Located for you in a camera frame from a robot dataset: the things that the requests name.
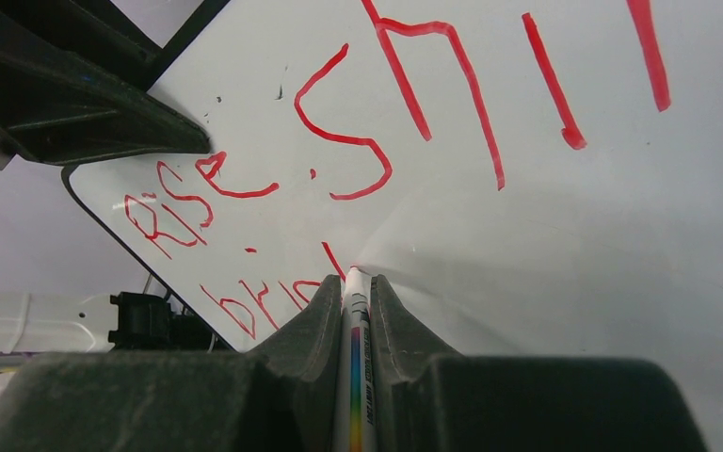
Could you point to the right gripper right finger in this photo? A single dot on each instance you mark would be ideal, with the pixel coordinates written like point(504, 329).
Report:
point(433, 398)

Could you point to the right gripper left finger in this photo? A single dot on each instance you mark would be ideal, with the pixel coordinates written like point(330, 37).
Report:
point(279, 396)

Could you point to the white whiteboard marker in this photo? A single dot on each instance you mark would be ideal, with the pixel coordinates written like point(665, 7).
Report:
point(355, 414)

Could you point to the white whiteboard black frame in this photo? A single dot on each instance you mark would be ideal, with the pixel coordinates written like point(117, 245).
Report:
point(532, 177)

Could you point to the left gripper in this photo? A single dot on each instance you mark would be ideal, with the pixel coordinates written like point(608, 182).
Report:
point(60, 101)

